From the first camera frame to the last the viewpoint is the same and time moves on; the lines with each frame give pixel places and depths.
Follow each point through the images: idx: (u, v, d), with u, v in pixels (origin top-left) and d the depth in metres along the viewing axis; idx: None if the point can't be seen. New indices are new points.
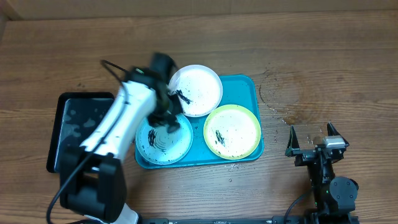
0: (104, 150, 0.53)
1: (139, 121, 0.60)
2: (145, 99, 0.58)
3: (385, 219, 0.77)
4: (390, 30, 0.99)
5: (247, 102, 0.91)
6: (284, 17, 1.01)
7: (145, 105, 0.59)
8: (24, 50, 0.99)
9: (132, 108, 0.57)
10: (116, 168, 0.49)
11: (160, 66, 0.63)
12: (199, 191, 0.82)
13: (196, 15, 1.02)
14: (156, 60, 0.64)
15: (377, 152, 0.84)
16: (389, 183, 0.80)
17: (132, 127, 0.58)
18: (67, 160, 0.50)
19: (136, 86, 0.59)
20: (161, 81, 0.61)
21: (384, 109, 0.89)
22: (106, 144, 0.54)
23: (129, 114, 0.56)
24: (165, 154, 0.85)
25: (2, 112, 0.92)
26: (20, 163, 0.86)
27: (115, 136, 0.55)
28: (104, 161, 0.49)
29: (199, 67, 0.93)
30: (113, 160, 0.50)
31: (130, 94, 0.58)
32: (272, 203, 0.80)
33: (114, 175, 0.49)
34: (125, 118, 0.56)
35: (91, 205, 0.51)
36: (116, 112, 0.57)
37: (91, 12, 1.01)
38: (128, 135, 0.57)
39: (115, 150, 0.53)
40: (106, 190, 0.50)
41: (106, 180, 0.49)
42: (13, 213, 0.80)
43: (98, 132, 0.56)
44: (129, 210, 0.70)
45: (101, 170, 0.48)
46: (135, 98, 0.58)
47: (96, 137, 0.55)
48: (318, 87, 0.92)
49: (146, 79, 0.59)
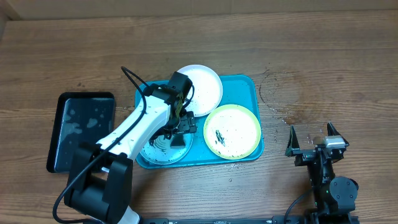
0: (117, 150, 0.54)
1: (152, 132, 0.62)
2: (163, 113, 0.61)
3: (385, 219, 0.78)
4: (390, 30, 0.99)
5: (247, 102, 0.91)
6: (284, 17, 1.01)
7: (160, 119, 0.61)
8: (24, 50, 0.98)
9: (149, 118, 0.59)
10: (127, 168, 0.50)
11: (178, 84, 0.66)
12: (199, 191, 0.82)
13: (196, 15, 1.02)
14: (176, 77, 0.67)
15: (377, 151, 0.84)
16: (388, 183, 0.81)
17: (145, 136, 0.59)
18: (80, 155, 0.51)
19: (155, 100, 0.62)
20: (179, 99, 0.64)
21: (384, 109, 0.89)
22: (120, 145, 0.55)
23: (145, 121, 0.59)
24: (165, 154, 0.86)
25: (2, 112, 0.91)
26: (20, 163, 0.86)
27: (130, 139, 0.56)
28: (115, 160, 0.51)
29: (199, 67, 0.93)
30: (125, 159, 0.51)
31: (149, 107, 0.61)
32: (272, 203, 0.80)
33: (124, 175, 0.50)
34: (142, 125, 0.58)
35: (97, 204, 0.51)
36: (133, 119, 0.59)
37: (92, 12, 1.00)
38: (140, 143, 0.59)
39: (129, 152, 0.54)
40: (114, 190, 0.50)
41: (116, 178, 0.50)
42: (13, 213, 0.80)
43: (114, 134, 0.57)
44: (130, 212, 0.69)
45: (114, 167, 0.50)
46: (153, 111, 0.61)
47: (112, 137, 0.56)
48: (318, 87, 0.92)
49: (165, 96, 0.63)
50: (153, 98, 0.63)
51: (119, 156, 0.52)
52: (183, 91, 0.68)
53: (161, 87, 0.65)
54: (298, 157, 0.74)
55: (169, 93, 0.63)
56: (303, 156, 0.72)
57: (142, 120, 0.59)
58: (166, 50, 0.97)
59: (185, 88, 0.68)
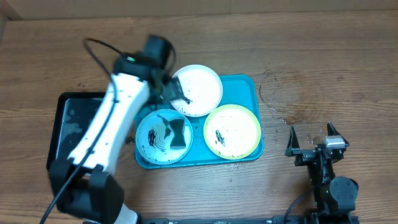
0: (92, 161, 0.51)
1: (130, 120, 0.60)
2: (137, 94, 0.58)
3: (385, 219, 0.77)
4: (390, 30, 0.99)
5: (247, 102, 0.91)
6: (284, 17, 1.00)
7: (135, 102, 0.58)
8: (24, 50, 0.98)
9: (122, 108, 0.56)
10: (105, 182, 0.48)
11: (155, 49, 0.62)
12: (199, 191, 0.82)
13: (196, 14, 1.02)
14: (152, 42, 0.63)
15: (377, 151, 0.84)
16: (389, 183, 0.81)
17: (122, 130, 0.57)
18: (55, 175, 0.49)
19: (127, 77, 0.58)
20: (157, 66, 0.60)
21: (384, 109, 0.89)
22: (94, 155, 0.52)
23: (118, 114, 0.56)
24: (165, 154, 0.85)
25: (2, 112, 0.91)
26: (20, 163, 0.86)
27: (104, 143, 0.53)
28: (92, 175, 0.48)
29: (199, 66, 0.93)
30: (102, 172, 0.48)
31: (120, 91, 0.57)
32: (272, 203, 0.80)
33: (105, 188, 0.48)
34: (115, 121, 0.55)
35: (86, 214, 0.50)
36: (105, 114, 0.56)
37: (92, 12, 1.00)
38: (118, 142, 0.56)
39: (105, 160, 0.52)
40: (98, 203, 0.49)
41: (96, 193, 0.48)
42: (13, 213, 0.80)
43: (86, 140, 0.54)
44: (127, 210, 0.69)
45: (91, 183, 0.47)
46: (125, 96, 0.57)
47: (84, 145, 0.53)
48: (318, 87, 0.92)
49: (140, 67, 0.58)
50: (126, 73, 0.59)
51: (95, 168, 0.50)
52: (163, 56, 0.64)
53: (132, 57, 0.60)
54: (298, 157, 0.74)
55: (143, 61, 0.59)
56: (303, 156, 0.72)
57: (115, 112, 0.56)
58: None
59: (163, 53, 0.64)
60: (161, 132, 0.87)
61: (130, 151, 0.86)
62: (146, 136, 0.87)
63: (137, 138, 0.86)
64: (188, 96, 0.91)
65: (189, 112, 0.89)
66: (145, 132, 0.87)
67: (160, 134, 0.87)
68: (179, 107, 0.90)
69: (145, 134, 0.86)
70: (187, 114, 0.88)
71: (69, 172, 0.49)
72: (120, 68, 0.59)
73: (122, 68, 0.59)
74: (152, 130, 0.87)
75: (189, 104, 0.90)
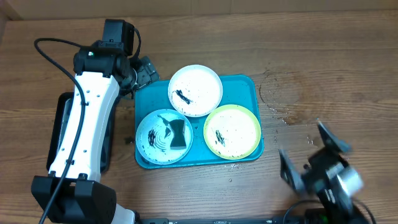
0: (74, 172, 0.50)
1: (106, 119, 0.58)
2: (107, 91, 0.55)
3: (385, 219, 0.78)
4: (390, 30, 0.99)
5: (247, 102, 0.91)
6: (284, 17, 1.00)
7: (107, 98, 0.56)
8: (24, 50, 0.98)
9: (94, 109, 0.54)
10: (92, 193, 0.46)
11: (115, 35, 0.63)
12: (199, 191, 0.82)
13: (196, 14, 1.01)
14: (112, 28, 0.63)
15: (377, 152, 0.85)
16: (388, 183, 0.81)
17: (100, 131, 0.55)
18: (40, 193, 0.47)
19: (91, 76, 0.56)
20: (122, 54, 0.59)
21: (384, 110, 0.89)
22: (74, 165, 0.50)
23: (90, 117, 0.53)
24: (165, 155, 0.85)
25: (2, 112, 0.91)
26: (20, 163, 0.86)
27: (83, 151, 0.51)
28: (77, 186, 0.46)
29: (199, 66, 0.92)
30: (85, 184, 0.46)
31: (87, 92, 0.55)
32: (272, 203, 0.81)
33: (92, 198, 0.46)
34: (90, 125, 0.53)
35: (81, 219, 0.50)
36: (77, 119, 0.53)
37: (92, 12, 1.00)
38: (97, 144, 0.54)
39: (87, 168, 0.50)
40: (90, 211, 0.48)
41: (86, 204, 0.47)
42: (13, 213, 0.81)
43: (63, 150, 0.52)
44: (124, 210, 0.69)
45: (77, 198, 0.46)
46: (94, 95, 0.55)
47: (63, 158, 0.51)
48: (318, 87, 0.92)
49: (103, 61, 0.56)
50: (89, 70, 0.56)
51: (78, 179, 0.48)
52: (126, 41, 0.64)
53: (92, 51, 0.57)
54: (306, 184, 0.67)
55: (106, 53, 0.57)
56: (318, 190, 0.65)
57: (87, 114, 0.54)
58: (165, 50, 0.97)
59: (125, 39, 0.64)
60: (161, 132, 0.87)
61: (130, 151, 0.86)
62: (146, 136, 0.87)
63: (137, 138, 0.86)
64: (188, 96, 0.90)
65: (189, 112, 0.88)
66: (145, 132, 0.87)
67: (160, 133, 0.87)
68: (179, 107, 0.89)
69: (146, 134, 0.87)
70: (187, 114, 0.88)
71: (53, 186, 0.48)
72: (82, 66, 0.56)
73: (84, 66, 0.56)
74: (152, 130, 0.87)
75: (189, 104, 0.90)
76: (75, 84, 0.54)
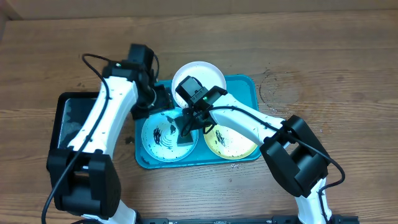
0: (91, 147, 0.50)
1: (122, 116, 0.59)
2: (129, 91, 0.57)
3: (385, 219, 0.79)
4: (390, 29, 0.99)
5: (247, 102, 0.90)
6: (283, 17, 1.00)
7: (128, 98, 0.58)
8: (24, 50, 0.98)
9: (116, 105, 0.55)
10: (106, 164, 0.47)
11: (138, 57, 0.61)
12: (199, 191, 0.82)
13: (196, 14, 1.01)
14: (134, 51, 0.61)
15: (377, 151, 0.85)
16: (388, 183, 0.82)
17: (116, 125, 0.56)
18: (55, 164, 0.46)
19: (115, 82, 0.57)
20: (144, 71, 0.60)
21: (384, 109, 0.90)
22: (92, 142, 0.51)
23: (111, 109, 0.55)
24: (171, 152, 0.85)
25: (2, 112, 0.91)
26: (20, 163, 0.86)
27: (101, 132, 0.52)
28: (92, 158, 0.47)
29: (204, 64, 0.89)
30: (101, 155, 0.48)
31: (112, 90, 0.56)
32: (272, 204, 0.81)
33: (104, 173, 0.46)
34: (110, 114, 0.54)
35: (87, 203, 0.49)
36: (99, 108, 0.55)
37: (92, 12, 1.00)
38: (113, 134, 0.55)
39: (103, 145, 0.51)
40: (99, 190, 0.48)
41: (97, 178, 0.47)
42: (13, 213, 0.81)
43: (83, 130, 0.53)
44: (126, 208, 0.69)
45: (89, 167, 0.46)
46: (117, 93, 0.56)
47: (82, 135, 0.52)
48: (318, 87, 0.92)
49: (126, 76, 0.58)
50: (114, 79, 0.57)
51: (95, 153, 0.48)
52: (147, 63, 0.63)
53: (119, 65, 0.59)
54: (214, 117, 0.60)
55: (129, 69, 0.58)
56: (208, 102, 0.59)
57: (110, 107, 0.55)
58: (165, 50, 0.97)
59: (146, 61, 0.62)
60: (166, 130, 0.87)
61: (130, 151, 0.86)
62: (151, 135, 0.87)
63: (143, 138, 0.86)
64: None
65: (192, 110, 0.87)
66: (150, 131, 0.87)
67: (165, 132, 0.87)
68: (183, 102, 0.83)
69: (150, 134, 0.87)
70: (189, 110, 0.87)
71: (69, 159, 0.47)
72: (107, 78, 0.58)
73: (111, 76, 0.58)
74: (157, 128, 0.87)
75: None
76: (103, 82, 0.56)
